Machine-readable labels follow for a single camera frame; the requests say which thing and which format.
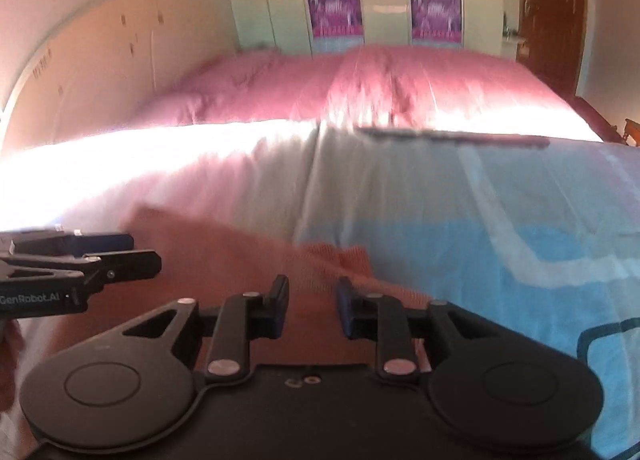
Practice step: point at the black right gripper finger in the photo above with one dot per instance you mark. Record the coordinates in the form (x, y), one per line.
(182, 341)
(403, 337)

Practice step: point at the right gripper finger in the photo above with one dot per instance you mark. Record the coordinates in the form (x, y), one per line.
(55, 242)
(91, 270)

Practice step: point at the pink sweatshirt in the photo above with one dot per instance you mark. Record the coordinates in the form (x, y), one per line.
(210, 262)

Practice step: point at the person's hand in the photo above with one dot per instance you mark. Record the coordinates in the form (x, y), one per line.
(12, 346)

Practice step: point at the patterned blue white bedsheet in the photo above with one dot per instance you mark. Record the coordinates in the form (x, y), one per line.
(541, 237)

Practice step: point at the cream bed headboard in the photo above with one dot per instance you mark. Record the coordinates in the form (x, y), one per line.
(93, 72)

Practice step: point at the pink quilt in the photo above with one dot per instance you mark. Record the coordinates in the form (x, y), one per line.
(381, 87)

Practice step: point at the cream corner shelf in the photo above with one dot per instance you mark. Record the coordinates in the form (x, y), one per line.
(511, 0)

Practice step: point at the wooden chair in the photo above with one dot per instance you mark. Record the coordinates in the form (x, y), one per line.
(632, 131)

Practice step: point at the brown wooden door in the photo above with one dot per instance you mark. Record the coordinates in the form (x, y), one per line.
(554, 35)

